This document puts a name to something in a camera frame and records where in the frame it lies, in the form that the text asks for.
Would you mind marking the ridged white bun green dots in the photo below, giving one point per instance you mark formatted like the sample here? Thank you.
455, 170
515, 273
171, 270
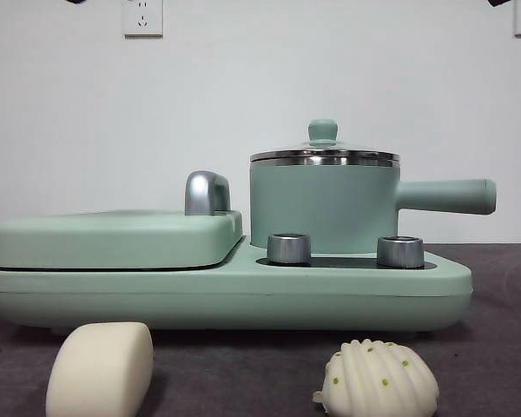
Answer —
373, 382

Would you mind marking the silver control knob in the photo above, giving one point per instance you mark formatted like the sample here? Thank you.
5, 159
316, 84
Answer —
288, 249
399, 252

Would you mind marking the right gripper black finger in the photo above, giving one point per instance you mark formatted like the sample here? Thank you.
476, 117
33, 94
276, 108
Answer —
499, 2

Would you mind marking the glass pot lid green knob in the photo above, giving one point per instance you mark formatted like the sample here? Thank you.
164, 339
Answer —
322, 130

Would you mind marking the mint green cooker base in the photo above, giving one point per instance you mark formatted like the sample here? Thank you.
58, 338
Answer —
243, 299

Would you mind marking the plain white steamed bun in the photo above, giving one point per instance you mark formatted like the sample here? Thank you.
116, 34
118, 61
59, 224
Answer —
100, 373

